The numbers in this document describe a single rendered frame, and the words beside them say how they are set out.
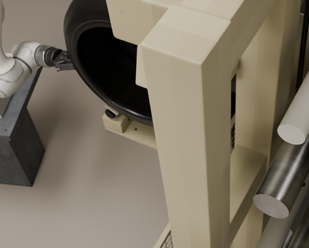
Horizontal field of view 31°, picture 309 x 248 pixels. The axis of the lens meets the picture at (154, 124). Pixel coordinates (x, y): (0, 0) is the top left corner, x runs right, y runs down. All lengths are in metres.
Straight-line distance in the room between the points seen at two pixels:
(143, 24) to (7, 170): 1.95
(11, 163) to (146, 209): 0.74
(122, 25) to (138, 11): 0.08
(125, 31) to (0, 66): 1.06
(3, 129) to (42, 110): 0.93
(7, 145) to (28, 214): 0.42
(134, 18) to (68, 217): 1.88
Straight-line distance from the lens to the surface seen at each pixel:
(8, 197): 3.16
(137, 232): 2.88
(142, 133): 2.20
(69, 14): 1.88
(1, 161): 3.01
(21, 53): 2.37
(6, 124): 2.59
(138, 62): 1.18
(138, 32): 1.28
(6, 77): 2.29
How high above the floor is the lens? 2.54
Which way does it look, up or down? 51 degrees down
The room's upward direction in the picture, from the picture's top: 9 degrees counter-clockwise
